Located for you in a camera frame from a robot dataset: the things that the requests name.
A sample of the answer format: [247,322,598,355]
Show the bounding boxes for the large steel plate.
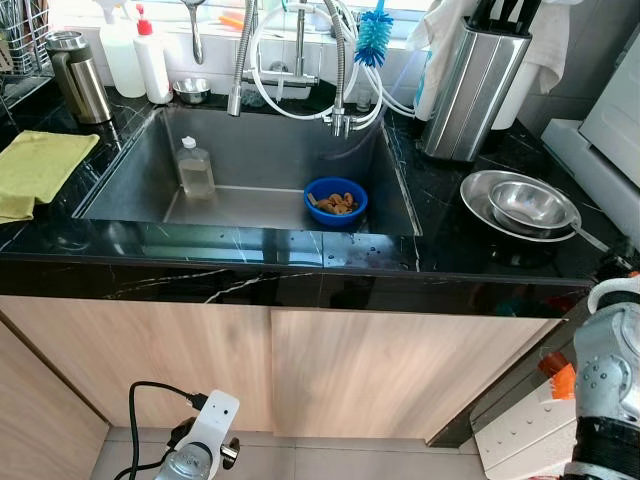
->
[460,170,583,244]

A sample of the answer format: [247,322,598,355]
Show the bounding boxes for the steel spoon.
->
[568,222,613,253]

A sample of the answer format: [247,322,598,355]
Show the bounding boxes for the light wood cabinet door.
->
[270,308,561,443]
[0,295,276,433]

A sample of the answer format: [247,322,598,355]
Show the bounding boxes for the steel mixing bowl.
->
[488,180,573,234]

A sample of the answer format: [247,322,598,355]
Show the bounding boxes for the orange plastic piece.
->
[540,348,579,401]

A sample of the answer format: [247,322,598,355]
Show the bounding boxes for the light wood side cabinet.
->
[0,320,111,480]

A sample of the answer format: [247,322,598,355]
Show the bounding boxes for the white grey countertop appliance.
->
[543,40,640,246]

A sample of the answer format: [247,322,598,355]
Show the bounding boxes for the white container blue label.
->
[413,45,533,133]

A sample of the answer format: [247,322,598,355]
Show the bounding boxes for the white plastic box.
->
[470,390,581,480]

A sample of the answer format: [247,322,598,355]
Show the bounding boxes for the stainless steel knife block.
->
[420,20,533,163]

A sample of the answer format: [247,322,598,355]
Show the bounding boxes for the blue plastic bowl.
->
[303,177,369,229]

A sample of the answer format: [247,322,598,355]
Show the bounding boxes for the clear soap bottle white cap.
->
[176,137,217,198]

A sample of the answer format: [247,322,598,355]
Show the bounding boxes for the brown food pieces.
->
[313,190,359,215]

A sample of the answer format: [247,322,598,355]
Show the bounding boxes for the stainless steel sink basin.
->
[75,103,423,238]

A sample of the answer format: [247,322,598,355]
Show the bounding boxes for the white hanging towel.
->
[408,0,571,96]

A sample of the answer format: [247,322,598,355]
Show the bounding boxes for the yellow dish cloth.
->
[0,130,101,225]

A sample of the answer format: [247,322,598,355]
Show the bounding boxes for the blue bottle brush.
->
[355,0,396,68]

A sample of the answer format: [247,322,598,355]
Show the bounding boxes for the small steel bowl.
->
[172,78,213,105]

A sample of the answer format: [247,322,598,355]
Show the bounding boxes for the steel thermos jug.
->
[45,30,114,126]

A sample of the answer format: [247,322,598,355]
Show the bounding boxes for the white squeeze bottle red cap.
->
[133,5,173,105]

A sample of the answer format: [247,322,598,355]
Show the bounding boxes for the steel spring pull-down faucet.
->
[228,0,361,139]

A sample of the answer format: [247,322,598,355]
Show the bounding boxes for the translucent white spray bottle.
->
[95,0,149,99]

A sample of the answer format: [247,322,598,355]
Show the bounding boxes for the small steel filter tap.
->
[262,5,321,101]

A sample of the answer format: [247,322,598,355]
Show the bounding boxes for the hanging steel ladle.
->
[180,0,209,66]

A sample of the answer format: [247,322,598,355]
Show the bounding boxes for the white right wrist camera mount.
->
[588,275,640,316]

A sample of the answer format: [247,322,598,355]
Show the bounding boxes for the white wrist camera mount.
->
[588,275,640,316]
[180,392,241,473]

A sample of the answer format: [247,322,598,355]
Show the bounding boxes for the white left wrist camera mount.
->
[180,392,241,473]

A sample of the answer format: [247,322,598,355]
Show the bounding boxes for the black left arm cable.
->
[128,382,211,480]

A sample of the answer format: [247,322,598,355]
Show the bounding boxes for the black handled knife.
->
[505,0,541,31]
[470,0,506,29]

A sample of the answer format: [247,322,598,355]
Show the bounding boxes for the white flexible water hose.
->
[245,5,416,131]

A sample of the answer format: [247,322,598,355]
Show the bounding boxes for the steel wire dish rack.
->
[0,0,53,109]

